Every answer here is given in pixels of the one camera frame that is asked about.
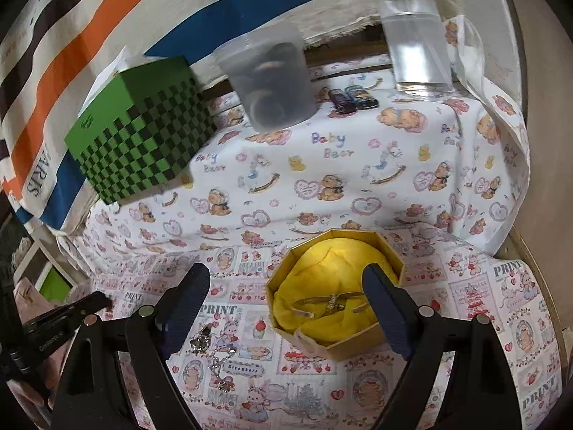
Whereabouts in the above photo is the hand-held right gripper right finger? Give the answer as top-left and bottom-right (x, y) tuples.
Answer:
(362, 264), (526, 430)

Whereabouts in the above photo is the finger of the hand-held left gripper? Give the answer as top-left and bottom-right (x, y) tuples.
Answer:
(56, 292), (110, 325)

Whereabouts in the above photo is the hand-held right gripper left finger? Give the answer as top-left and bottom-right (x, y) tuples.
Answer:
(51, 262), (211, 430)

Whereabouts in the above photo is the silver chain necklace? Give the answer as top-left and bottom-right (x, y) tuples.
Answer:
(190, 322), (238, 390)

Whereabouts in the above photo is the yellow octagonal jewelry box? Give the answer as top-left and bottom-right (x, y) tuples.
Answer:
(266, 228), (406, 361)

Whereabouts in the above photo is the pink cloth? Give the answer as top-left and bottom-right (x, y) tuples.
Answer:
(11, 237), (74, 417)

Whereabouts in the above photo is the yellow cushion cloth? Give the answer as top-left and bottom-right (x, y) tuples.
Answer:
(274, 237), (399, 348)

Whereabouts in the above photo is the strawberry print cloth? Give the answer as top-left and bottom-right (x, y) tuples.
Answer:
(58, 224), (565, 430)

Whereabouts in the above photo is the bear print cloth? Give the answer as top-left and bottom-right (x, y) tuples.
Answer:
(58, 15), (531, 278)

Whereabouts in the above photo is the green checkered box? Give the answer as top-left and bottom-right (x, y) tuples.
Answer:
(65, 56), (218, 204)

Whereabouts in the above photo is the dark purple lighter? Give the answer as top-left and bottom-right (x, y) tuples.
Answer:
(328, 89), (356, 115)

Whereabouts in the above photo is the blue lighter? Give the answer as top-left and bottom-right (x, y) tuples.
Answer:
(347, 84), (376, 110)

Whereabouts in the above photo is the translucent plastic cup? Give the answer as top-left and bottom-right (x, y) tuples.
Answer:
(212, 21), (319, 128)

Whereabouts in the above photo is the light wooden board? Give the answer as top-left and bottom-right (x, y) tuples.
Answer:
(492, 0), (573, 368)

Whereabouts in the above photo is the clear plastic bottle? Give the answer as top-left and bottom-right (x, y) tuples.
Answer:
(371, 0), (454, 99)

